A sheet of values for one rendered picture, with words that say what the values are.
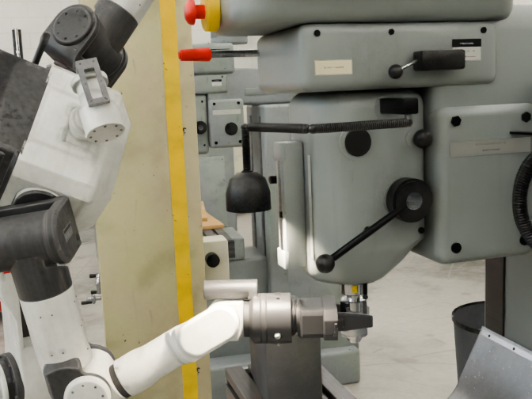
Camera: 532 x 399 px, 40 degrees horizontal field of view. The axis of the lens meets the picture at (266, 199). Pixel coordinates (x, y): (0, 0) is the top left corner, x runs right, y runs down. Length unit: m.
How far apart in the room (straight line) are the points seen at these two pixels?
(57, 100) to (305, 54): 0.49
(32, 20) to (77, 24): 8.75
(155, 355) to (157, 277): 1.68
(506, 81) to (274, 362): 0.74
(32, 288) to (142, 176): 1.70
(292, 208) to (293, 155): 0.09
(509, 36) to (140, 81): 1.86
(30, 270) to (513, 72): 0.84
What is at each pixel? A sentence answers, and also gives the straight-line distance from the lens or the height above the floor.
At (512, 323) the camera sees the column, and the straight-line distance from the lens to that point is 1.55.
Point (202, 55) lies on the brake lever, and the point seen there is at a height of 1.70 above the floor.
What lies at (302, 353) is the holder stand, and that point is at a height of 1.08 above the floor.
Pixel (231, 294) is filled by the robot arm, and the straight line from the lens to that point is 1.28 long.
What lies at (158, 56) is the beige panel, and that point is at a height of 1.78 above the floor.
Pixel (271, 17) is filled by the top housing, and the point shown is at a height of 1.74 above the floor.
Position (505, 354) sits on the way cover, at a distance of 1.56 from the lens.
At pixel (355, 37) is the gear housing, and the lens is 1.11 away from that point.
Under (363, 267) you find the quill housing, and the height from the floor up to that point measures 1.34.
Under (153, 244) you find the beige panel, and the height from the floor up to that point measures 1.04.
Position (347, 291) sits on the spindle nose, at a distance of 1.26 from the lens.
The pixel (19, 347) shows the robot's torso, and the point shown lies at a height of 1.12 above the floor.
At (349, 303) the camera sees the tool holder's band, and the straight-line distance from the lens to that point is 1.27.
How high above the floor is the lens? 1.64
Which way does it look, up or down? 9 degrees down
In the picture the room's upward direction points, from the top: 2 degrees counter-clockwise
